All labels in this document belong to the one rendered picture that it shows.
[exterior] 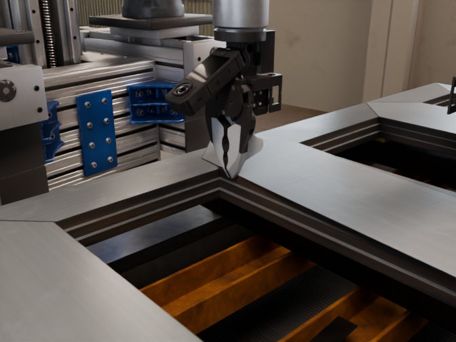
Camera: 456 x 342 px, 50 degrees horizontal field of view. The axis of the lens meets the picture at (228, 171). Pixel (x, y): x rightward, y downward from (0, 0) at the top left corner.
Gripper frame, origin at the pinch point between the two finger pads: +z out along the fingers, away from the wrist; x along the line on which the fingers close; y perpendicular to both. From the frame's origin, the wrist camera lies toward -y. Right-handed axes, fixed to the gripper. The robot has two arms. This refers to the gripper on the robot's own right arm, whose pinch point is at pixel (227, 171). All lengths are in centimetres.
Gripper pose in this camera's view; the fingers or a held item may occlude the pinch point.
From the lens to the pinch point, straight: 72.9
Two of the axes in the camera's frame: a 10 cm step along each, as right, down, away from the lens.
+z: 0.0, 9.3, 3.7
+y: 7.4, -2.4, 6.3
